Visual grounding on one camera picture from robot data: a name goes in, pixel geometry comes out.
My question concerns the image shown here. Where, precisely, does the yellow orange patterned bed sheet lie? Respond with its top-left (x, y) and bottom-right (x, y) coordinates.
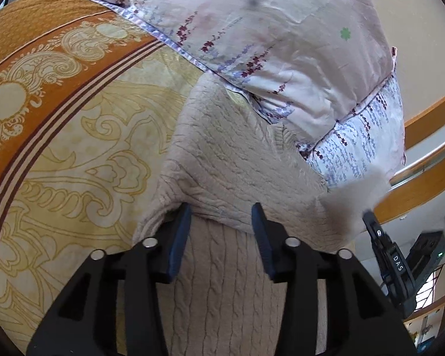
top-left (0, 0), bottom-right (223, 356)

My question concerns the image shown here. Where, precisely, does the wooden headboard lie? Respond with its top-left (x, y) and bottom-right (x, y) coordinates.
top-left (371, 85), bottom-right (445, 227)

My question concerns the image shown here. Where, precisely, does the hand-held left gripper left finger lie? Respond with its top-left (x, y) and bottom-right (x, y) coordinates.
top-left (26, 202), bottom-right (192, 356)

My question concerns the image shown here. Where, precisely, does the white blue floral pillow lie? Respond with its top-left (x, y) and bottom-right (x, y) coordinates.
top-left (260, 74), bottom-right (406, 190)

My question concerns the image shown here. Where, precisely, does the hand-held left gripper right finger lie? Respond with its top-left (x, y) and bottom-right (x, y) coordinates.
top-left (251, 202), bottom-right (418, 356)

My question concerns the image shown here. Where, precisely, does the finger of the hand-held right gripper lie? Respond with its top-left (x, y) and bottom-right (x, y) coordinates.
top-left (362, 210), bottom-right (386, 247)

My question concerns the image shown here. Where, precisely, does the pink floral pillow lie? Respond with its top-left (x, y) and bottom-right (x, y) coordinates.
top-left (61, 0), bottom-right (398, 145)

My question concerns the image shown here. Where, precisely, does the beige cable knit sweater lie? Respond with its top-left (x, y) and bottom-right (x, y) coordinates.
top-left (133, 75), bottom-right (392, 356)

